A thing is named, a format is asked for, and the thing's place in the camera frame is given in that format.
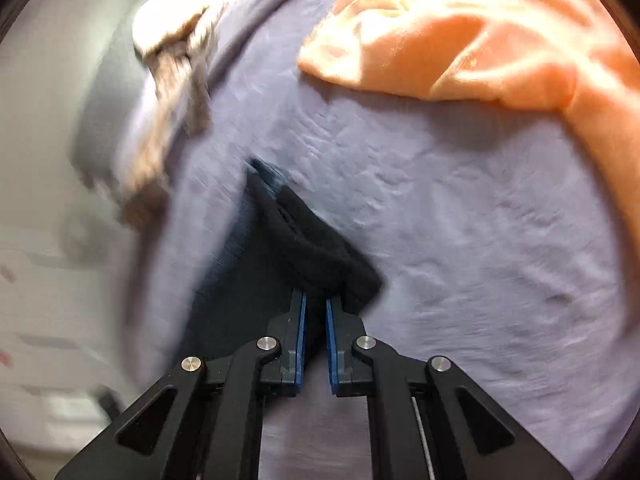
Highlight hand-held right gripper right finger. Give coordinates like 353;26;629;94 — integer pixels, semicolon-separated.
325;298;573;480

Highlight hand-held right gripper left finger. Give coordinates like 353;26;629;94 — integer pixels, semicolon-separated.
55;289;307;480

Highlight black pants with blue lining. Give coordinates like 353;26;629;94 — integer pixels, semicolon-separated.
180;157;384;396

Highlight lavender embossed bedspread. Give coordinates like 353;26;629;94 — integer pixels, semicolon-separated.
115;0;640;480

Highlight beige and brown knit garment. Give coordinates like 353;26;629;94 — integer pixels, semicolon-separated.
119;0;227;227

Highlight orange fleece garment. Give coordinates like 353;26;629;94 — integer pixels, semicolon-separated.
296;0;640;221

